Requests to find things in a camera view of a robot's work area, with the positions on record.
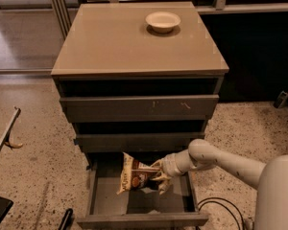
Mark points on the grey drawer cabinet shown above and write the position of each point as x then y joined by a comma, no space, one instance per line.
111,51

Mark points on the small grey wall device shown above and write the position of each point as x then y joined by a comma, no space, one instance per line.
281,100

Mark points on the grey middle drawer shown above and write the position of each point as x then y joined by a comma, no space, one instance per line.
136,142

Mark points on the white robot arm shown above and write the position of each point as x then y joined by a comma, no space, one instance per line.
269,179

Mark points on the grey open bottom drawer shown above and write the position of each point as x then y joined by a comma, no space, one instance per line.
144,209

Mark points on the grey metal bar left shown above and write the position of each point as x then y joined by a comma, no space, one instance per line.
9,126

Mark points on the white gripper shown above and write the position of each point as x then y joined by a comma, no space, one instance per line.
170,166

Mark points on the yellow hook on floor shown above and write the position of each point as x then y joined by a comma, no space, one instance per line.
9,143

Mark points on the grey top drawer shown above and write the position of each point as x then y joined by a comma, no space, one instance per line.
133,109

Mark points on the white paper bowl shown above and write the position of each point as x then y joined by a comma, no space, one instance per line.
162,22

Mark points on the black handle near drawer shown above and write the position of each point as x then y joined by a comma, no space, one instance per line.
66,220

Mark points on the brown chip bag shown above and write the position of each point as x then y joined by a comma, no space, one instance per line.
136,175

